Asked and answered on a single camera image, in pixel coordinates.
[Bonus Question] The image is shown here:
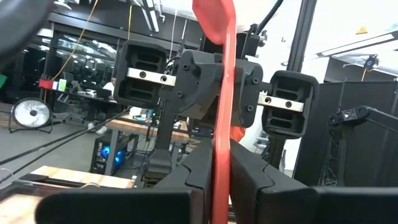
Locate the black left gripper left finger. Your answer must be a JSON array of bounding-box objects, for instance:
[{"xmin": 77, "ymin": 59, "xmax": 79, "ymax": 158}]
[{"xmin": 35, "ymin": 138, "xmax": 214, "ymax": 224}]

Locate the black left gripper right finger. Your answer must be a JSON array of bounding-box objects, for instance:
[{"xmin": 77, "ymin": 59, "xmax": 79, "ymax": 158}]
[{"xmin": 230, "ymin": 139, "xmax": 398, "ymax": 224}]

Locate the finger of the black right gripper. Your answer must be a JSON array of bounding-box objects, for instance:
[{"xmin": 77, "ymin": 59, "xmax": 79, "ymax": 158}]
[
  {"xmin": 261, "ymin": 70, "xmax": 320, "ymax": 139},
  {"xmin": 113, "ymin": 39, "xmax": 177, "ymax": 110}
]

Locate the red dish brush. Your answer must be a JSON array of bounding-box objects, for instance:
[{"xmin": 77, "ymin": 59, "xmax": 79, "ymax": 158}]
[{"xmin": 192, "ymin": 0, "xmax": 238, "ymax": 224}]

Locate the computer tower with blue light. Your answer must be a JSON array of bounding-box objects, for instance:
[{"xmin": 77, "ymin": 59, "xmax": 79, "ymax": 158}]
[{"xmin": 90, "ymin": 135, "xmax": 130, "ymax": 175}]

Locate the wooden workbench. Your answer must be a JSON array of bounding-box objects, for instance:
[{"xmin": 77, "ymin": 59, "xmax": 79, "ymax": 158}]
[{"xmin": 105, "ymin": 113, "xmax": 191, "ymax": 177}]

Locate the black partition panel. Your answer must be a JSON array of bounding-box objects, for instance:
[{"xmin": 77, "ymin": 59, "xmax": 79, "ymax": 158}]
[{"xmin": 294, "ymin": 80, "xmax": 398, "ymax": 187}]

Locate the round floor fan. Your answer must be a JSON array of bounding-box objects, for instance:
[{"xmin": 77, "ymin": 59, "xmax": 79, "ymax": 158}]
[{"xmin": 8, "ymin": 97, "xmax": 54, "ymax": 134}]

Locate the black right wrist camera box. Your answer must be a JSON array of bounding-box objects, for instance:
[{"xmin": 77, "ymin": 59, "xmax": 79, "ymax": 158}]
[{"xmin": 236, "ymin": 23, "xmax": 268, "ymax": 60}]

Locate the black aluminium table frame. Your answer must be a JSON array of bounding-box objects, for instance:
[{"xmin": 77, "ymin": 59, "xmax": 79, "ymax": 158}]
[{"xmin": 0, "ymin": 172, "xmax": 134, "ymax": 202}]

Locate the black metal stand post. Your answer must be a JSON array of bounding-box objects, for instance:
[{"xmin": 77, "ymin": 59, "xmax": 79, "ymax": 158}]
[{"xmin": 267, "ymin": 0, "xmax": 318, "ymax": 170}]

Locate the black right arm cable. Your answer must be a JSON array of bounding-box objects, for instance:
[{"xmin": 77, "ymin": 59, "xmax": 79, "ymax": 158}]
[{"xmin": 254, "ymin": 0, "xmax": 284, "ymax": 35}]

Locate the black cable on floor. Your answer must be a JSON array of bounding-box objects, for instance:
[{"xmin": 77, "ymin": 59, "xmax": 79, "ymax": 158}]
[{"xmin": 0, "ymin": 107, "xmax": 131, "ymax": 175}]

